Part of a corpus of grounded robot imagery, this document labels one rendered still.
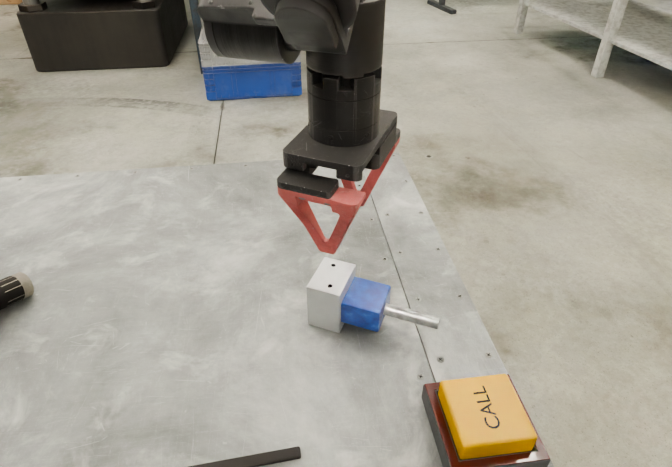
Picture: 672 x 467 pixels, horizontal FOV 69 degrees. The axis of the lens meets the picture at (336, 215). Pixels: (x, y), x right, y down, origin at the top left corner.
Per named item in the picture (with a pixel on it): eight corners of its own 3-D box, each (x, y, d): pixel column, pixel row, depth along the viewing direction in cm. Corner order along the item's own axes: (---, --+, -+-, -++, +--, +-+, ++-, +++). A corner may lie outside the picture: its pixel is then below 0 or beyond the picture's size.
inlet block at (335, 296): (440, 324, 51) (447, 286, 48) (430, 360, 48) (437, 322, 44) (325, 292, 55) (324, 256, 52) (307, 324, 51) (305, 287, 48)
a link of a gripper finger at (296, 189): (281, 258, 42) (272, 164, 37) (314, 213, 48) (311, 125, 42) (355, 278, 40) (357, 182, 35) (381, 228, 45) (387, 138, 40)
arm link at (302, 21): (324, 8, 25) (359, -131, 27) (133, -6, 28) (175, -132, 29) (360, 108, 36) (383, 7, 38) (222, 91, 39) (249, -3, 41)
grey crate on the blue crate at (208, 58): (297, 44, 331) (296, 21, 322) (301, 64, 298) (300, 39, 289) (205, 48, 325) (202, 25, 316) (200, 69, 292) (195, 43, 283)
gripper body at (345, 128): (281, 172, 38) (274, 81, 34) (330, 119, 46) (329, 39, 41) (360, 189, 36) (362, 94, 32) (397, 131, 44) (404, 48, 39)
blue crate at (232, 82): (298, 74, 344) (296, 43, 331) (302, 97, 310) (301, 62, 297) (210, 78, 337) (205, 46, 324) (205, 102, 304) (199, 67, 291)
